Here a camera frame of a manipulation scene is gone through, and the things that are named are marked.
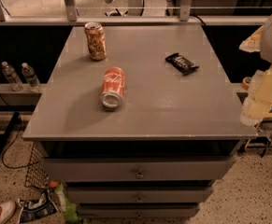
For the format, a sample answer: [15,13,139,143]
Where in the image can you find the clear water bottle left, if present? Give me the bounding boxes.
[2,62,23,91]

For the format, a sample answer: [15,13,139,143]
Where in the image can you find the grey drawer cabinet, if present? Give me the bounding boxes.
[23,25,254,208]

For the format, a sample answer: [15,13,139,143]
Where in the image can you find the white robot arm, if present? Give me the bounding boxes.
[239,15,272,126]

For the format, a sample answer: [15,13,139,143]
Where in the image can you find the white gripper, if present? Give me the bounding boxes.
[239,26,272,126]

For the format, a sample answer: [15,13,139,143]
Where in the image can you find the top grey drawer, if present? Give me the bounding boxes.
[44,157,235,182]

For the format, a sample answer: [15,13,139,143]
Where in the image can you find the orange patterned soda can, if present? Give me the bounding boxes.
[85,22,107,61]

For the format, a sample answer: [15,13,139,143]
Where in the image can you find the black rxbar chocolate wrapper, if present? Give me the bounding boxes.
[165,53,199,75]

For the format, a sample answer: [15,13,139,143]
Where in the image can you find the dark snack bag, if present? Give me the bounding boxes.
[18,190,58,224]

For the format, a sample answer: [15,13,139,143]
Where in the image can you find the bottom grey drawer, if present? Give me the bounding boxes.
[78,204,199,218]

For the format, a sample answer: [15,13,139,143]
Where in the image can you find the orange tape roll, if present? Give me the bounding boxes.
[241,77,252,90]

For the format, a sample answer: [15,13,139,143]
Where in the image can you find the wire mesh rack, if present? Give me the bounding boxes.
[24,145,49,189]

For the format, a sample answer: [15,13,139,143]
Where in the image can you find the clear water bottle right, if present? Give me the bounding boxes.
[21,63,41,92]

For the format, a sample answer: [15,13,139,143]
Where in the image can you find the black cable on floor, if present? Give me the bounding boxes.
[0,77,41,170]

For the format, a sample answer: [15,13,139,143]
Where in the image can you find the grey drawer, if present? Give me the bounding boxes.
[66,187,213,203]
[78,204,199,218]
[44,157,235,182]

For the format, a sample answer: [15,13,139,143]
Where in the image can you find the black stand leg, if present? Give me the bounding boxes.
[0,112,21,155]

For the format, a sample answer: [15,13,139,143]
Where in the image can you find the red coke can lying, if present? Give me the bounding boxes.
[100,67,125,108]

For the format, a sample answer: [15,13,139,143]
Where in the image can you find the middle grey drawer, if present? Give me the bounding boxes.
[66,187,213,203]

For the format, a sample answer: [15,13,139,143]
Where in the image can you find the green bottle on floor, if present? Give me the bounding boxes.
[50,180,82,224]

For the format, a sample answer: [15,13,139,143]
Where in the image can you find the clear water bottle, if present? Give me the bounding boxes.
[2,62,23,91]
[21,63,41,92]

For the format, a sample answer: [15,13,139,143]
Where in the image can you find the white red sneaker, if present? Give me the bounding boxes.
[0,201,16,224]

